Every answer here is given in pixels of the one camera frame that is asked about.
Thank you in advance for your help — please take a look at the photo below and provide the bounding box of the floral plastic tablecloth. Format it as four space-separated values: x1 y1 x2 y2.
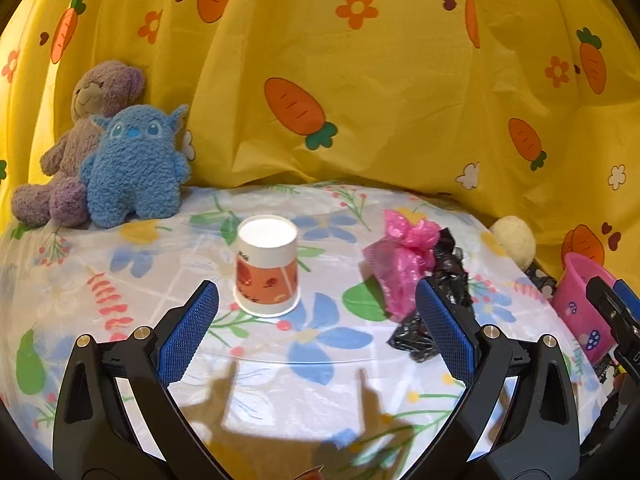
0 180 621 480

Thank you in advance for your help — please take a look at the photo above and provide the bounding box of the crumpled pink plastic bag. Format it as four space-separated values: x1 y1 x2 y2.
362 209 442 322

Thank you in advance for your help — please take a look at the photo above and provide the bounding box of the purple teddy bear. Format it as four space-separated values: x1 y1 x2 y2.
11 60 147 228

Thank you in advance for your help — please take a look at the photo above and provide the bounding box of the pink mushroom print bucket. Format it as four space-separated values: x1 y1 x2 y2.
551 252 621 368

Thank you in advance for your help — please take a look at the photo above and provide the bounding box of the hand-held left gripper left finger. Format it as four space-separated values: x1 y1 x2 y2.
51 280 231 480

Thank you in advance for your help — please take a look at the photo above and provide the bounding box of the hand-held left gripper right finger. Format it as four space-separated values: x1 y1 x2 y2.
400 277 581 480

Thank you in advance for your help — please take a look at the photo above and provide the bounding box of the cream plush ball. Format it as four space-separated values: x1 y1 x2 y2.
489 215 537 271

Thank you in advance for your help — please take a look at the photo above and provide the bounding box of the orange patterned paper cup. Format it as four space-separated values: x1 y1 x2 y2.
233 216 302 318

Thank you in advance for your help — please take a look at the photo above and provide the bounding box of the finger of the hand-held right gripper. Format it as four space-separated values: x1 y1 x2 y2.
614 280 640 313
586 276 640 366

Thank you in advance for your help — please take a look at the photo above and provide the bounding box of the yellow carrot print curtain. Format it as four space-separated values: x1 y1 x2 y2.
0 0 640 281

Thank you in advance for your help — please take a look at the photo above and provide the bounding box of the blue plush toy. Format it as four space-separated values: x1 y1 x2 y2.
80 104 193 228

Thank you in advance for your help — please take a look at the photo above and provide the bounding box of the crumpled black plastic bag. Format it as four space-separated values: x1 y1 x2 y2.
387 227 475 363

